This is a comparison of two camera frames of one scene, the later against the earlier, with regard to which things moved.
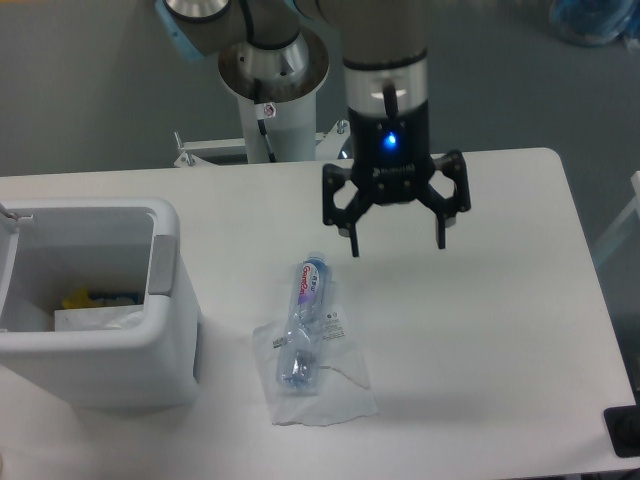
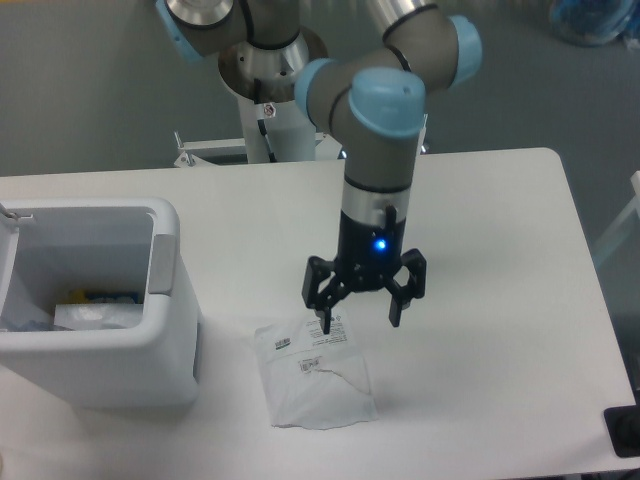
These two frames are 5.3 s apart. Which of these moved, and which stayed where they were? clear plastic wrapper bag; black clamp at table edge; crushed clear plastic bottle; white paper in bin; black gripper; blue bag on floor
Moved: black gripper; crushed clear plastic bottle
Stayed: white paper in bin; black clamp at table edge; blue bag on floor; clear plastic wrapper bag
